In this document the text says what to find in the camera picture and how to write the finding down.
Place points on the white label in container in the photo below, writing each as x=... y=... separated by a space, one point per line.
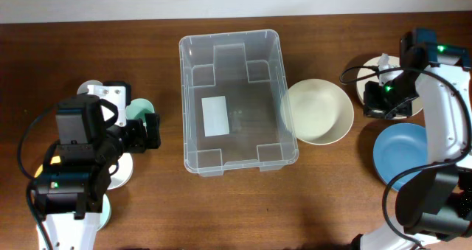
x=215 y=116

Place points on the mint green small bowl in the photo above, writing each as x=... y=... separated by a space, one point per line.
x=106 y=213

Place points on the white small bowl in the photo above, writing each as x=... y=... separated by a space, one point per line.
x=121 y=172

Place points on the blue large bowl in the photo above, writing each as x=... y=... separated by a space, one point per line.
x=399 y=147

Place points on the mint green plastic cup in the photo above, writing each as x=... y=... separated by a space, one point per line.
x=138 y=109

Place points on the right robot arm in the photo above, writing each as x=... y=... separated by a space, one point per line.
x=435 y=205

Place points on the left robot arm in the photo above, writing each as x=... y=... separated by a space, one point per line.
x=66 y=199

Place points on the pale yellow large bowl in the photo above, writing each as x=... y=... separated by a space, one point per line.
x=317 y=112

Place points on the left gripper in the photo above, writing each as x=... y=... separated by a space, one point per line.
x=140 y=144

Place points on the clear plastic storage container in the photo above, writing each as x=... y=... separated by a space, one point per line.
x=247 y=68

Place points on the grey plastic cup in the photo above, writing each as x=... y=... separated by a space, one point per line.
x=90 y=87

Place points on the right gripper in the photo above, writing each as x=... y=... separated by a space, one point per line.
x=372 y=108

